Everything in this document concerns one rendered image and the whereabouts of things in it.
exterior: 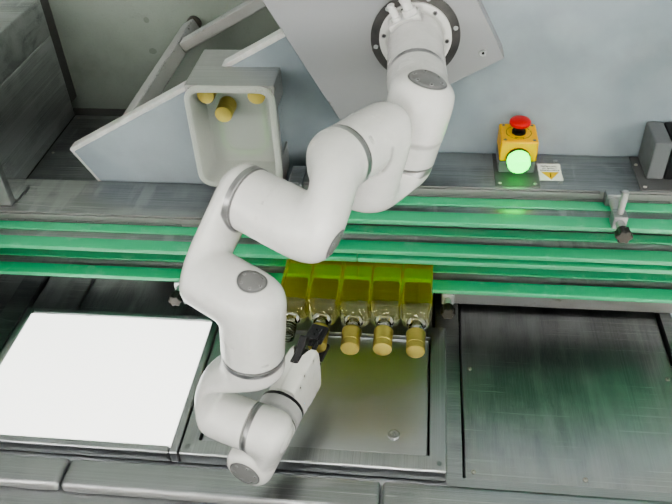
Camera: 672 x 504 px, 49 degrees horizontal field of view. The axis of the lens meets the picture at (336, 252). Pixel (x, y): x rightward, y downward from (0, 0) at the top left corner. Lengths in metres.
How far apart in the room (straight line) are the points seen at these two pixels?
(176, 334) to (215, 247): 0.65
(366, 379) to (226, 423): 0.41
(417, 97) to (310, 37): 0.36
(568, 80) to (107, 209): 0.96
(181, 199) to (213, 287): 0.72
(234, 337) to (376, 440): 0.50
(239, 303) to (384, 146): 0.27
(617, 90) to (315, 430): 0.84
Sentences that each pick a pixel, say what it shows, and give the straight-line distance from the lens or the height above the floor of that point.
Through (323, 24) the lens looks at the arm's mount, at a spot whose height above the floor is 0.81.
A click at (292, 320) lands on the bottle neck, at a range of 1.34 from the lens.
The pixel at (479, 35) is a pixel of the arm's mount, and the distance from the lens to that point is 1.35.
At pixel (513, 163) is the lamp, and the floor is 0.85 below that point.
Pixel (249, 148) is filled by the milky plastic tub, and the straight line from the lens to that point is 1.54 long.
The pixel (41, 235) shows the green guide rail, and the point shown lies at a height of 0.93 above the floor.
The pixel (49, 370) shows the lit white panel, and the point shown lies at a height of 1.15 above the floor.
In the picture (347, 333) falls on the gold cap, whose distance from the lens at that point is 1.31.
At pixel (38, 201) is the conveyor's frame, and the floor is 0.84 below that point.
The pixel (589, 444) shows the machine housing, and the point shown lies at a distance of 1.42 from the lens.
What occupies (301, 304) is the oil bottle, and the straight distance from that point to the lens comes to 1.35.
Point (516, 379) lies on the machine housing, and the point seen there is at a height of 1.07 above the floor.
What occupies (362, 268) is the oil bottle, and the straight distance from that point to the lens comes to 1.41.
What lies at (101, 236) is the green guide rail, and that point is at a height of 0.92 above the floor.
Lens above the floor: 2.04
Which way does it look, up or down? 49 degrees down
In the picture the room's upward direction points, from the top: 170 degrees counter-clockwise
